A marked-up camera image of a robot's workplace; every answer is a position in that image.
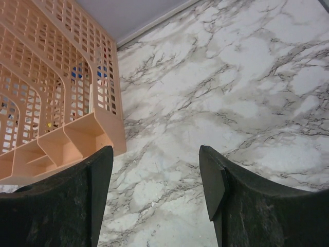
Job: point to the blue box in organizer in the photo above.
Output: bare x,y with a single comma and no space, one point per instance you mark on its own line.
77,72

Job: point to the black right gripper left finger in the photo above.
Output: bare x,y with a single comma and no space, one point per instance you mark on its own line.
65,209

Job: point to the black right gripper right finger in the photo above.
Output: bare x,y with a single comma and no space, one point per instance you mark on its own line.
249,210

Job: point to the peach plastic desk organizer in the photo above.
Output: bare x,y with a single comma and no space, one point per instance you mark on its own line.
41,41

